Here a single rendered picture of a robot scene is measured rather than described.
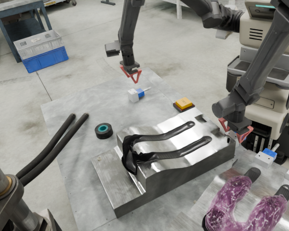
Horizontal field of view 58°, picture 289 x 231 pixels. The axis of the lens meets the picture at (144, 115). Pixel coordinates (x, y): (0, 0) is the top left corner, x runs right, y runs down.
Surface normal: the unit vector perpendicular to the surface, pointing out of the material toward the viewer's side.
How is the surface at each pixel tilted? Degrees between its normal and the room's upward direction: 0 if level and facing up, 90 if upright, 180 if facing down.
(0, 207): 0
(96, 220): 0
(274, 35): 99
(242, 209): 14
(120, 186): 0
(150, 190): 90
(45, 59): 91
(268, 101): 98
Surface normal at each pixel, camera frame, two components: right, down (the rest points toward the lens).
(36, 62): 0.51, 0.50
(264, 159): -0.13, -0.77
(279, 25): -0.88, 0.45
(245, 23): -0.62, 0.64
